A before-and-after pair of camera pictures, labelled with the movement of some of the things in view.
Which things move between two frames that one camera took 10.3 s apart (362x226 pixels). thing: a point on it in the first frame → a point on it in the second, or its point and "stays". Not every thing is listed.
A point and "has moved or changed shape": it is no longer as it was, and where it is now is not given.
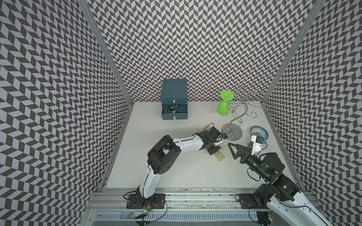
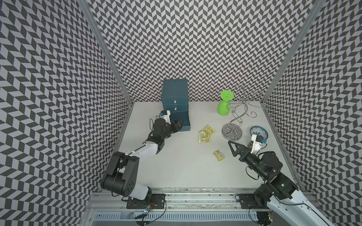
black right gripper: x=246 y=151 stays
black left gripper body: x=212 y=148 → x=173 y=127
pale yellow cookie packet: x=219 y=156 stays
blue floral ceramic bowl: x=259 y=131 stays
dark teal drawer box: x=174 y=99 has moved or changed shape
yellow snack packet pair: x=207 y=128 stays
